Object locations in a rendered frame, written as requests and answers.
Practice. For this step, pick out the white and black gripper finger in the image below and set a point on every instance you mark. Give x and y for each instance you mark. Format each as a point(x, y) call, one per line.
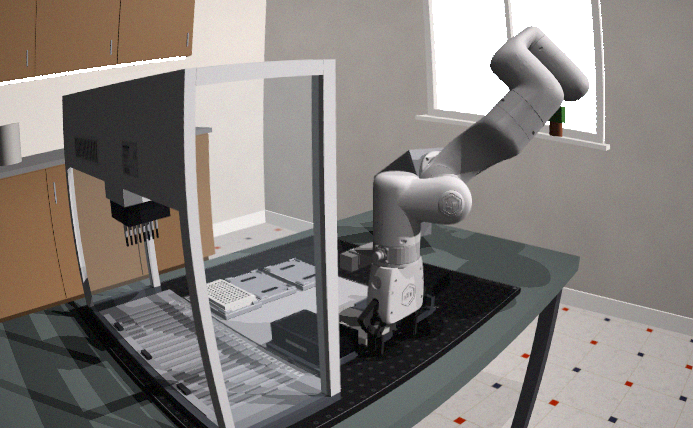
point(409, 323)
point(375, 339)

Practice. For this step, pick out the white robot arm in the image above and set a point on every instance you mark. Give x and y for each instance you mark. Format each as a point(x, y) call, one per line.
point(402, 199)

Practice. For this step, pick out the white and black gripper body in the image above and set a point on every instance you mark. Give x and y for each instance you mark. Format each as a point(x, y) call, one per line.
point(401, 291)

